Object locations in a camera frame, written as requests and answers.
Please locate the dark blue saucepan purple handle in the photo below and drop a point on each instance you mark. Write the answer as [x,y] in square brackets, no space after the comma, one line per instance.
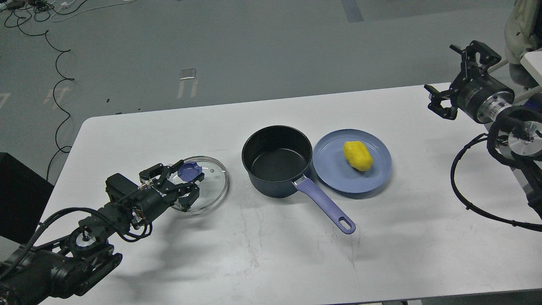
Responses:
[278,159]

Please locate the yellow potato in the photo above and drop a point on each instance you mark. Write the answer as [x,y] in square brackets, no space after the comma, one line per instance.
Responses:
[357,155]

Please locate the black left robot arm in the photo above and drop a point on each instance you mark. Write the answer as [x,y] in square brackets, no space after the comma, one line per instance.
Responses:
[73,264]

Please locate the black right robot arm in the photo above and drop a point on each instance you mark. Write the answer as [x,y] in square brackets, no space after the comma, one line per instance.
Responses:
[514,136]

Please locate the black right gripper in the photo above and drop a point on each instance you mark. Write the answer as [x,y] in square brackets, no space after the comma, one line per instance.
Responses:
[476,93]

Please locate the blue plate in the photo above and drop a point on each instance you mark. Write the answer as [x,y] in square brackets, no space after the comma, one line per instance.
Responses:
[334,171]

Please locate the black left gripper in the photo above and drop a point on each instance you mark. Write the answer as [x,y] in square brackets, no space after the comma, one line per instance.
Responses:
[151,203]

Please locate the black box at left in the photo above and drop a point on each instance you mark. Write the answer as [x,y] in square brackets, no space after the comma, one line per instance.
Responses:
[23,197]

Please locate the glass lid purple knob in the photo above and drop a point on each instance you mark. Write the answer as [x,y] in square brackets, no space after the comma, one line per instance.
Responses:
[212,189]

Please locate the white table at right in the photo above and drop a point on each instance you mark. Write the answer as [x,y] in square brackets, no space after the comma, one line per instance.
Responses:
[532,62]

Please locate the office chair with beige cover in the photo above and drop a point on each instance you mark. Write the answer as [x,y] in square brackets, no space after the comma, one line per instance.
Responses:
[522,35]

